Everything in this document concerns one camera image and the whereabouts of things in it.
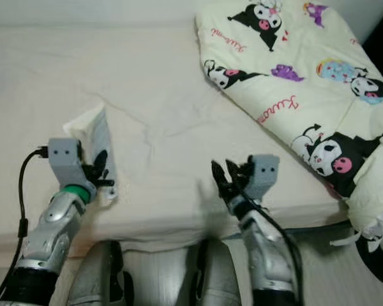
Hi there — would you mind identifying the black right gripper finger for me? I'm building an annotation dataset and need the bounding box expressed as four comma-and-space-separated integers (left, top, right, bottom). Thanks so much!
225, 159, 244, 191
211, 159, 232, 205

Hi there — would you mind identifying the cream book with blue print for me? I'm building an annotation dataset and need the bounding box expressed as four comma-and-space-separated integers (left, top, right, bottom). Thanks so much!
63, 104, 116, 205

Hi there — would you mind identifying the cream cartoon print quilt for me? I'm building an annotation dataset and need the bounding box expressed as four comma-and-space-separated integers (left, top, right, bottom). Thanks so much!
195, 0, 383, 252

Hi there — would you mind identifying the silver robot right leg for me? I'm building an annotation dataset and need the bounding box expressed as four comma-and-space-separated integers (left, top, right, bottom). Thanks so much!
201, 240, 237, 306

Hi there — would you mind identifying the silver robot leg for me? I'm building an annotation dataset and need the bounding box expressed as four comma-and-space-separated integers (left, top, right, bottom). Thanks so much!
201, 240, 237, 306
67, 241, 122, 306

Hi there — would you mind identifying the mattress with cream sheet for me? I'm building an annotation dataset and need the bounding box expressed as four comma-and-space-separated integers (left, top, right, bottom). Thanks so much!
0, 25, 349, 268

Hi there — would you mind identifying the silver robot left leg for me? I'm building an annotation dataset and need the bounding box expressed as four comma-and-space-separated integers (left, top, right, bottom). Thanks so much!
67, 241, 122, 306

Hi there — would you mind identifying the silver robot torso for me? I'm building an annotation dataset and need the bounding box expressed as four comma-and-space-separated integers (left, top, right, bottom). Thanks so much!
121, 245, 195, 306

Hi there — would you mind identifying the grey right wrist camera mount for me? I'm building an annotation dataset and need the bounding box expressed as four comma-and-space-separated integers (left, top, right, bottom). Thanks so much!
248, 155, 280, 198

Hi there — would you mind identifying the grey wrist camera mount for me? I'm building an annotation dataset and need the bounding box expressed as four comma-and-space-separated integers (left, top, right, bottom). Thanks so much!
248, 155, 280, 198
48, 137, 85, 186

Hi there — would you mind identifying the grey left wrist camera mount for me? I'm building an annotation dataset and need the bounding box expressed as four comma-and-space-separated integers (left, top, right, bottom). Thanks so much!
48, 137, 85, 186

